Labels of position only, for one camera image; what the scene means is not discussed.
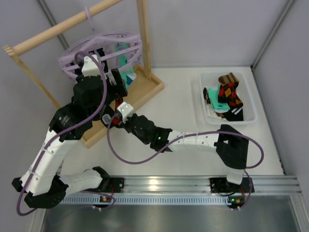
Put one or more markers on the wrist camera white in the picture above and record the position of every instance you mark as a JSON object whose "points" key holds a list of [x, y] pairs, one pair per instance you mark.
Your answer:
{"points": [[90, 68], [126, 110]]}

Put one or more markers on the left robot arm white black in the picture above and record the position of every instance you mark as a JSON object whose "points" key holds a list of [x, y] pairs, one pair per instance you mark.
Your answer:
{"points": [[42, 187]]}

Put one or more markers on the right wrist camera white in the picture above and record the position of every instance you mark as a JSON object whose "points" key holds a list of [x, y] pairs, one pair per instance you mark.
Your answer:
{"points": [[126, 110]]}

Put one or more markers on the wooden hanging rack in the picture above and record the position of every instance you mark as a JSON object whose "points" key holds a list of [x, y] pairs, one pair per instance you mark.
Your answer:
{"points": [[145, 87]]}

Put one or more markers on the white plastic basket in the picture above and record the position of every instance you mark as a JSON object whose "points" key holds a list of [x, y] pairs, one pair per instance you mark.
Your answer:
{"points": [[203, 104]]}

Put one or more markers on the brown striped sock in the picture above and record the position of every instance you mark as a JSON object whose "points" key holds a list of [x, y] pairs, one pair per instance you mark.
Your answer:
{"points": [[227, 79]]}

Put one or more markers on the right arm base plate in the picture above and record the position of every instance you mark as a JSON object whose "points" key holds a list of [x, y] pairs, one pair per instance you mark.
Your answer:
{"points": [[221, 185]]}

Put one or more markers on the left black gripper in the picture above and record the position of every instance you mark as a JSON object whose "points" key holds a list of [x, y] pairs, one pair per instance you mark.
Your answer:
{"points": [[119, 80]]}

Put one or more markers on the white slotted cable duct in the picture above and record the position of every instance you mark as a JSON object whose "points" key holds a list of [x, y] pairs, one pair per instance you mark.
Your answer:
{"points": [[86, 199]]}

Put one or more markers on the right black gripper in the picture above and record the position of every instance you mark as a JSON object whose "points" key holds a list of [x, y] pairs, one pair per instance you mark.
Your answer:
{"points": [[115, 114]]}

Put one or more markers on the aluminium mounting rail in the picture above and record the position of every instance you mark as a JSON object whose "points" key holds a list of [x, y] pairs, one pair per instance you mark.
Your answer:
{"points": [[263, 184]]}

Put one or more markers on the black sport sock hanging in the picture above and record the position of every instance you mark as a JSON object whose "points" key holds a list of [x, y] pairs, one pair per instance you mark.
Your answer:
{"points": [[106, 118]]}

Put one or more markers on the purple round clip hanger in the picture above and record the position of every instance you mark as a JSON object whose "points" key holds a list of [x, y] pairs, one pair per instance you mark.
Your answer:
{"points": [[106, 41]]}

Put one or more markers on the mint green sock hanging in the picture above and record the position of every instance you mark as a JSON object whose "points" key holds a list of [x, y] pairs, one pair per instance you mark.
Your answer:
{"points": [[127, 75]]}

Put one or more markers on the black white striped sock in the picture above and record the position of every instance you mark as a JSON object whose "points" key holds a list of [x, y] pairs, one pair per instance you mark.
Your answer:
{"points": [[235, 114]]}

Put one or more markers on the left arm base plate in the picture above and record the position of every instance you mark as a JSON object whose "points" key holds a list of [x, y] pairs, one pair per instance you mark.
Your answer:
{"points": [[115, 185]]}

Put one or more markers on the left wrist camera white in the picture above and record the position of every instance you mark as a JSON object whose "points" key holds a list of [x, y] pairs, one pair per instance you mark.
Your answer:
{"points": [[90, 68]]}

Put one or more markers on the mint green sock in basket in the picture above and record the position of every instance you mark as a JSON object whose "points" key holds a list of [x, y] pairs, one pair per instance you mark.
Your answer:
{"points": [[218, 107]]}

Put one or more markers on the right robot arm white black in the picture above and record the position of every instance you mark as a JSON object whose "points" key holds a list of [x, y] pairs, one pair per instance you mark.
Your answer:
{"points": [[227, 143]]}

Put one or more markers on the red orange argyle sock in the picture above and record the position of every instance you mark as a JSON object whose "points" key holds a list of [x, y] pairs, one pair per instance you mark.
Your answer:
{"points": [[227, 94], [117, 120]]}

